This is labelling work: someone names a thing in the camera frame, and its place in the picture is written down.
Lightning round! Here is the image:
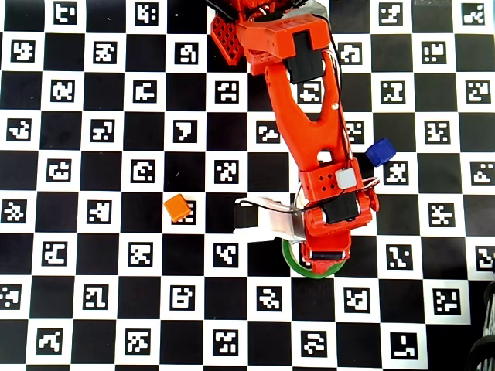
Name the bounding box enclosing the red gripper body black motor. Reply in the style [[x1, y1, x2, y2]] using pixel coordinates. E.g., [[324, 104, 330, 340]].
[[300, 207, 371, 264]]

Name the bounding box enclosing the green flat ring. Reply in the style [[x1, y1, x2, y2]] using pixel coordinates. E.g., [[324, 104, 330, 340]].
[[281, 238, 343, 280]]

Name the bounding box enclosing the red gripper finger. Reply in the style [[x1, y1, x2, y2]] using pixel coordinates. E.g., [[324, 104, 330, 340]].
[[308, 260, 346, 275]]

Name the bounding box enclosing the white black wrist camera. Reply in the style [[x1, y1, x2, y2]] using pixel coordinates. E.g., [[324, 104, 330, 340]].
[[233, 196, 309, 245]]

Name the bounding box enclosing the black white ArUco checkerboard mat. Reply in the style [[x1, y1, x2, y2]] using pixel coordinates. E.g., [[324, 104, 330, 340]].
[[0, 0, 495, 371]]

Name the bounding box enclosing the black plug cable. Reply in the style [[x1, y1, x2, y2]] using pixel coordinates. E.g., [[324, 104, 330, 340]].
[[203, 0, 237, 21]]

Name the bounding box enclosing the blue cube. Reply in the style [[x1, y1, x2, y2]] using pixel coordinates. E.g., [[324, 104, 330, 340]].
[[364, 137, 398, 168]]

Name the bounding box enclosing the orange cube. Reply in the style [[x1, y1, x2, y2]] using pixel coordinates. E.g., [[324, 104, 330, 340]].
[[163, 193, 193, 223]]

